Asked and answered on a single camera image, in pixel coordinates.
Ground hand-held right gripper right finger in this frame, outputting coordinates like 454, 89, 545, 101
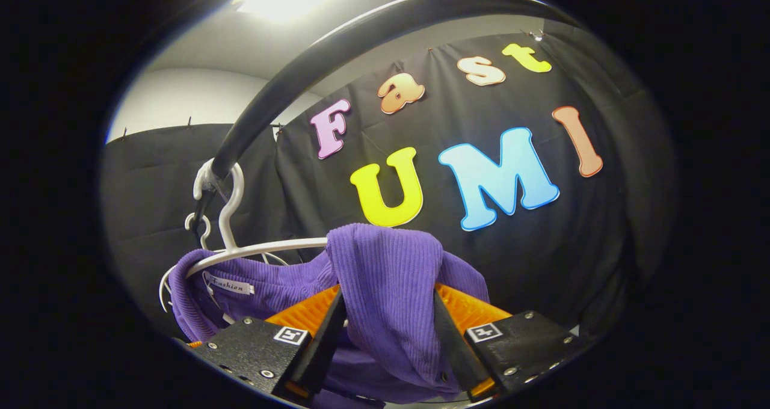
433, 283, 593, 401

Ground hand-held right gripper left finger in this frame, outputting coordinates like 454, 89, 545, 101
186, 285, 348, 401

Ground purple knit clothes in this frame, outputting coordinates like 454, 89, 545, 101
167, 223, 491, 407

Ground white plastic hanger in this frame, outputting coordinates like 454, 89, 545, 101
159, 212, 212, 312
174, 161, 329, 280

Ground black clothes rack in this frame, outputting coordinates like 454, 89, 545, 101
191, 0, 581, 241

